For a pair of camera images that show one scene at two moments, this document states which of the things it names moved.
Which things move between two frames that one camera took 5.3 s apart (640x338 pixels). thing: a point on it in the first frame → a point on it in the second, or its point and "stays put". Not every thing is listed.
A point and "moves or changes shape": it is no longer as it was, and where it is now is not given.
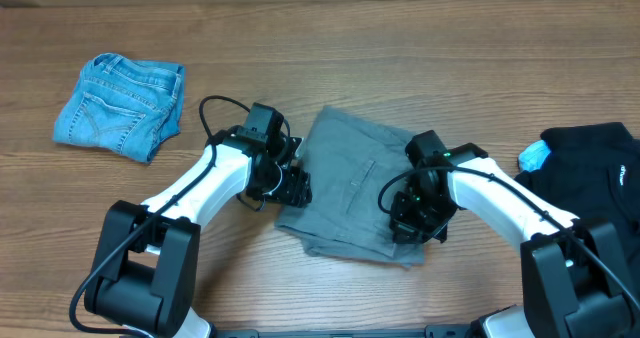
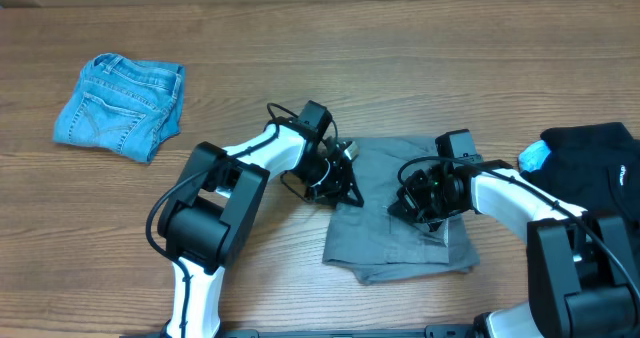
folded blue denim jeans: x=125 y=106 stays put
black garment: x=593 y=173 stays put
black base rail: x=435 y=331 stays put
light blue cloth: x=533 y=154 stays put
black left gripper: x=293 y=191 → x=337 y=187
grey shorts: x=350 y=158 moves or changes shape
